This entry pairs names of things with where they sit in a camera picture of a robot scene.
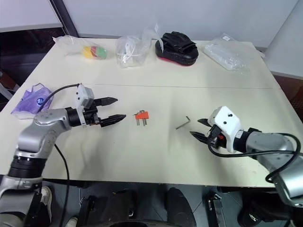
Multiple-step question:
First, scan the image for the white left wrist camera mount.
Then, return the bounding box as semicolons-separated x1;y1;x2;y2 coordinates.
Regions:
75;83;96;126

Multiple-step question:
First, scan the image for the black machine base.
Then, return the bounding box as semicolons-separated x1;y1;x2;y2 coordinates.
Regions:
79;188;141;227

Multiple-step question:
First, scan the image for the dark metal post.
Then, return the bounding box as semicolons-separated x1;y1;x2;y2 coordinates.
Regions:
49;0;80;38

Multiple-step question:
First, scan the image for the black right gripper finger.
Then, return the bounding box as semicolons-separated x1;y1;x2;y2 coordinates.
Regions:
189;131;210;145
197;118;211;129

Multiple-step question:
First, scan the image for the clear bag with coloured discs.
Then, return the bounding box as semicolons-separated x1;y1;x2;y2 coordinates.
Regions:
52;35;110;61

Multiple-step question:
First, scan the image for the clear bag with white items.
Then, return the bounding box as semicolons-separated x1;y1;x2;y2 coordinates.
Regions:
115;23;164;69

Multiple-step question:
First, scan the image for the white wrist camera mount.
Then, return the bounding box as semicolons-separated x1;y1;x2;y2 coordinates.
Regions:
207;105;245;154
75;83;96;126

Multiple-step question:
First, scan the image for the purple plastic bag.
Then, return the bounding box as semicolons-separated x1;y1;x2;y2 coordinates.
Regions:
10;83;54;120

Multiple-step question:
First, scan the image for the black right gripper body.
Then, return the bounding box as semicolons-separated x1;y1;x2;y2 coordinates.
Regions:
207;124;225;149

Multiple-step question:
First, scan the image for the single grey hex key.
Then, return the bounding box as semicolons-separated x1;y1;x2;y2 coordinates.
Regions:
176;115;191;130

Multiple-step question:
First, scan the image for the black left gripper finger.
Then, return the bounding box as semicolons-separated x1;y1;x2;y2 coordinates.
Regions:
99;114;127;129
94;96;118;107

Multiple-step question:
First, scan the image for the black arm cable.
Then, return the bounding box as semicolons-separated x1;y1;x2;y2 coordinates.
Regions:
207;133;303;183
41;83;82;187

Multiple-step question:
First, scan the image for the clear flat plastic package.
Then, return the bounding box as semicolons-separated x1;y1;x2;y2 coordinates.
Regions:
203;33;252;72

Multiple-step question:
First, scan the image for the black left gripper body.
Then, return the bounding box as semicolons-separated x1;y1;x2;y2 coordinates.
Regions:
81;99;102;129

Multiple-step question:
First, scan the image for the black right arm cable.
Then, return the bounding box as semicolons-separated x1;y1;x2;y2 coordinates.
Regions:
207;133;303;183

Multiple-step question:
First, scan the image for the white sneaker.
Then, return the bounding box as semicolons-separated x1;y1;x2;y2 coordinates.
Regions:
64;217;79;227
40;185;53;223

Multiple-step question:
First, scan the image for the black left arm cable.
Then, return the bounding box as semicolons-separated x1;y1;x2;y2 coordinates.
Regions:
41;83;82;187

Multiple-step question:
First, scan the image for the black metal bracket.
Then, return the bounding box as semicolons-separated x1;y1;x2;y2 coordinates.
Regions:
206;192;225;227

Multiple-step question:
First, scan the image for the black and red boxing pad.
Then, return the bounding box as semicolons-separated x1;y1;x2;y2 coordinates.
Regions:
154;31;199;68

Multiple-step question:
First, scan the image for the orange hex key holder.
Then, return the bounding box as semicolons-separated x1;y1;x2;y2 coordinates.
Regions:
134;111;150;121

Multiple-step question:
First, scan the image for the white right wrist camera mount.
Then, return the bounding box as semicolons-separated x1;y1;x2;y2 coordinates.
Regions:
207;105;245;154

